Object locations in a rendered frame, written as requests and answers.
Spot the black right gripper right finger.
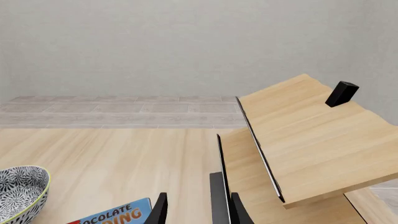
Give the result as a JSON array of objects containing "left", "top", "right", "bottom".
[{"left": 231, "top": 192, "right": 255, "bottom": 224}]

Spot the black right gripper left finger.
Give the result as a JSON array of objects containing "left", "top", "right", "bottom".
[{"left": 151, "top": 192, "right": 169, "bottom": 224}]

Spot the pale wooden cabinet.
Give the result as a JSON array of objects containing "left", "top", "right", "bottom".
[{"left": 209, "top": 127, "right": 390, "bottom": 224}]

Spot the pale wooden drawer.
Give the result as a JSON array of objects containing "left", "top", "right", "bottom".
[{"left": 235, "top": 73, "right": 398, "bottom": 210}]

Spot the black and white patterned bowl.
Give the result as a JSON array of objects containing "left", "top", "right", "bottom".
[{"left": 0, "top": 165, "right": 51, "bottom": 224}]

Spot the blue chocolate pudding box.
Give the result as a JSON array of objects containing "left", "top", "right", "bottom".
[{"left": 66, "top": 197, "right": 154, "bottom": 224}]

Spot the black drawer handle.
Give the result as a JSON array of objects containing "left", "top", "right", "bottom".
[{"left": 325, "top": 80, "right": 360, "bottom": 108}]

